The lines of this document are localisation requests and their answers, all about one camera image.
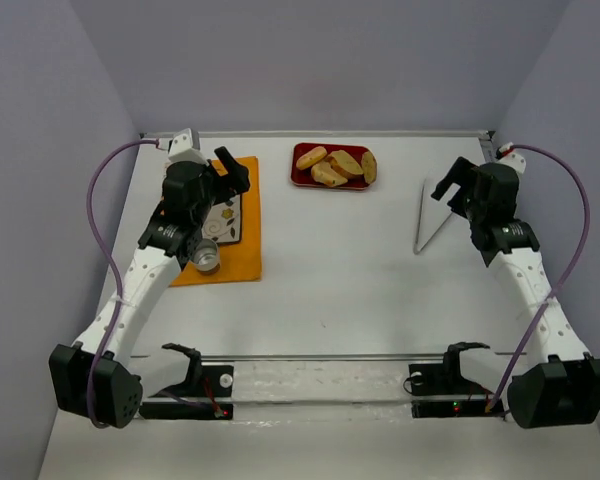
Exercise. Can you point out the small metal cup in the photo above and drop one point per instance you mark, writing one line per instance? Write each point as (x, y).
(206, 257)

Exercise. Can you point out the metal table rail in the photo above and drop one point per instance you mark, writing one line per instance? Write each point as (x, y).
(324, 357)

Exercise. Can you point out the metal tongs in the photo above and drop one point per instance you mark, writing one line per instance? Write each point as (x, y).
(432, 215)

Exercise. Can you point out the red rectangular tray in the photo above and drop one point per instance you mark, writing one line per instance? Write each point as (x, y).
(303, 178)

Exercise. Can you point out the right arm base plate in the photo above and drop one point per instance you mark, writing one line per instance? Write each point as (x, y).
(440, 391)

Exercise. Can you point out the floral square plate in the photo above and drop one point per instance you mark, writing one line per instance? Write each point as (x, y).
(224, 222)

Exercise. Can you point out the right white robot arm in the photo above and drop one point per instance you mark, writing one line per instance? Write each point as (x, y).
(551, 379)

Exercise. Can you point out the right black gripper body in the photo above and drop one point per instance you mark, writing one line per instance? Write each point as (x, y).
(461, 181)

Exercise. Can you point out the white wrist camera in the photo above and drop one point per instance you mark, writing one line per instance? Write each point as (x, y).
(184, 147)
(507, 155)

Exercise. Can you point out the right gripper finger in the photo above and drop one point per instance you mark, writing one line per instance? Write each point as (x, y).
(461, 174)
(457, 204)

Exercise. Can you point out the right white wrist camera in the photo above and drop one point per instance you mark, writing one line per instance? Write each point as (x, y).
(507, 155)

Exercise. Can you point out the bread slice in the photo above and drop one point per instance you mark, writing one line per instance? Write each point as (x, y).
(311, 158)
(324, 174)
(344, 164)
(369, 167)

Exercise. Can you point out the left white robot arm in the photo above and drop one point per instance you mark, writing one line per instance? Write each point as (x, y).
(95, 376)

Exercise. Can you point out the orange cloth mat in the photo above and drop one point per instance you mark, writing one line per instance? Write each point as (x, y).
(240, 262)

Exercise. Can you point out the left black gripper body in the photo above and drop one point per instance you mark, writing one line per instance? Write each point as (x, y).
(220, 175)

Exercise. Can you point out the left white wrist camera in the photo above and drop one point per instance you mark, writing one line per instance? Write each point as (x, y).
(184, 147)

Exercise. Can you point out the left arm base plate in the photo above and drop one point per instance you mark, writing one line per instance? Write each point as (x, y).
(200, 395)

